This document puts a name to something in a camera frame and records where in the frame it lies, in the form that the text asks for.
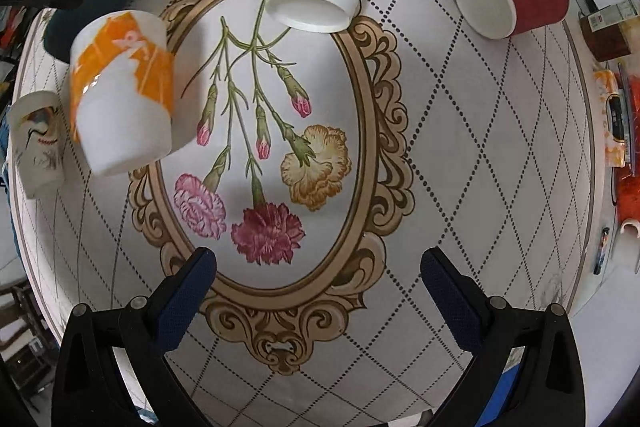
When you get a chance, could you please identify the white cup with crane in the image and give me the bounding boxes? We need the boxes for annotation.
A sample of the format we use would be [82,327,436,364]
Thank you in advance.
[8,91,64,199]

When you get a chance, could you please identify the orange and white cup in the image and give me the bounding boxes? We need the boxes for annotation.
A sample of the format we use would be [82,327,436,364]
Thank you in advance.
[70,10,174,176]

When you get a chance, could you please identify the red plastic bag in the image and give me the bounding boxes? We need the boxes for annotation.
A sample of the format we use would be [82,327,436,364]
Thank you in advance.
[616,74,640,222]

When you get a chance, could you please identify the floral patterned tablecloth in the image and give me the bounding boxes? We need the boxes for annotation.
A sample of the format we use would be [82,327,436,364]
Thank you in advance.
[11,0,594,426]

